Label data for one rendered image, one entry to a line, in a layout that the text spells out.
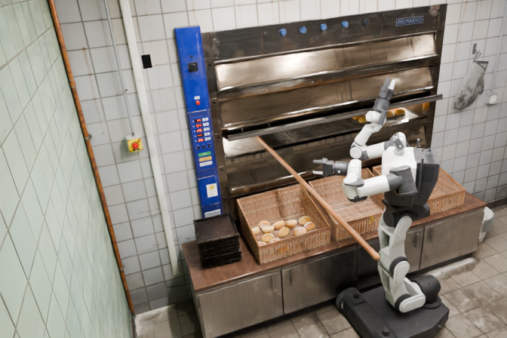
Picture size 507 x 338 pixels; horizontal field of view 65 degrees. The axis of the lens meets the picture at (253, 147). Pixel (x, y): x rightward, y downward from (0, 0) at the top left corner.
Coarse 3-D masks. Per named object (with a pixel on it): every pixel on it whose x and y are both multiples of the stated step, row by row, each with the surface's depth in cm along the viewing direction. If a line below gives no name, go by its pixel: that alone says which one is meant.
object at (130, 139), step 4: (128, 136) 263; (136, 136) 262; (140, 136) 261; (128, 140) 258; (132, 140) 259; (136, 140) 260; (140, 140) 261; (128, 144) 259; (132, 144) 260; (140, 144) 262; (128, 148) 260; (132, 148) 261; (140, 148) 263
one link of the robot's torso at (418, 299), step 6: (408, 282) 285; (408, 288) 285; (414, 288) 279; (414, 294) 280; (420, 294) 274; (408, 300) 271; (414, 300) 272; (420, 300) 274; (402, 306) 271; (408, 306) 272; (414, 306) 274; (420, 306) 278
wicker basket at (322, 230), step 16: (272, 192) 315; (288, 192) 319; (304, 192) 318; (240, 208) 301; (256, 208) 312; (272, 208) 316; (288, 208) 321; (304, 208) 325; (256, 224) 313; (272, 224) 318; (320, 224) 300; (256, 240) 276; (288, 240) 278; (304, 240) 282; (320, 240) 296; (256, 256) 284; (272, 256) 278; (288, 256) 283
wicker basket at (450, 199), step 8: (376, 168) 339; (440, 168) 339; (376, 176) 335; (440, 176) 341; (448, 176) 332; (440, 184) 344; (448, 184) 335; (456, 184) 326; (432, 192) 344; (440, 192) 342; (448, 192) 336; (456, 192) 317; (464, 192) 320; (432, 200) 310; (440, 200) 313; (448, 200) 316; (456, 200) 320; (432, 208) 314; (440, 208) 317; (448, 208) 320
